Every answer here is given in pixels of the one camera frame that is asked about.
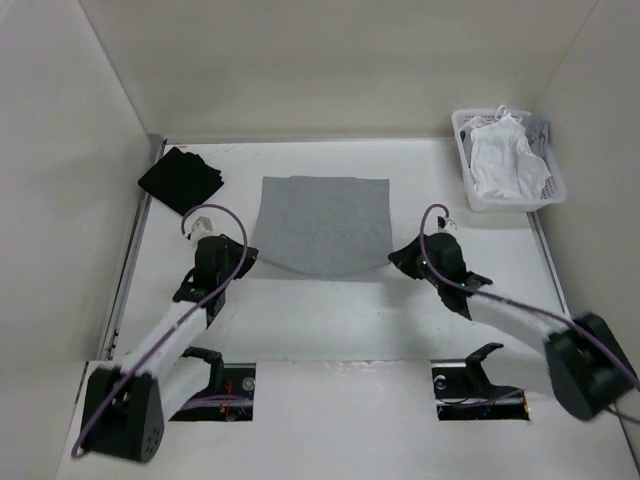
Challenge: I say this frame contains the grey tank top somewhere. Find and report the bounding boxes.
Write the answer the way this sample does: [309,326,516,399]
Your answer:
[252,176,393,278]

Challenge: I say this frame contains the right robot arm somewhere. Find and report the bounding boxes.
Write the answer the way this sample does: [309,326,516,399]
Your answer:
[388,232,639,421]

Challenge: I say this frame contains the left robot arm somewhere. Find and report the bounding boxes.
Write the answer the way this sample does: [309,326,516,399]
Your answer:
[71,235,259,463]

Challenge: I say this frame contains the folded black tank top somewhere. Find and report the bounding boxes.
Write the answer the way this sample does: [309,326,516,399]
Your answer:
[138,147,224,216]

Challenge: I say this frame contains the white tank top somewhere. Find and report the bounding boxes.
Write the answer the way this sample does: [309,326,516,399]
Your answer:
[460,105,551,200]

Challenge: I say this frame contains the white plastic laundry basket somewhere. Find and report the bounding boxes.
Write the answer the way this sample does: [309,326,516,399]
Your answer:
[451,108,567,213]

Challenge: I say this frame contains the grey garment in basket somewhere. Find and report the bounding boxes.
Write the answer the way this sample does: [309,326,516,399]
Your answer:
[522,114,550,158]

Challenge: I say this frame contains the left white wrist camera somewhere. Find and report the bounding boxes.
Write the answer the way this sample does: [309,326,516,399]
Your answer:
[186,216,214,245]

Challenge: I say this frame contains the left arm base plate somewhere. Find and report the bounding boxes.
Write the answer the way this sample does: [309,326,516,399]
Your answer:
[171,364,256,423]

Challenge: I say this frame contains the metal table edge rail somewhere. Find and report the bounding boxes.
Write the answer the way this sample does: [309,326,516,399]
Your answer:
[99,133,167,361]

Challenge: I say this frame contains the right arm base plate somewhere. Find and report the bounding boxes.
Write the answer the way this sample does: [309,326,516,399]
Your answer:
[431,363,530,422]

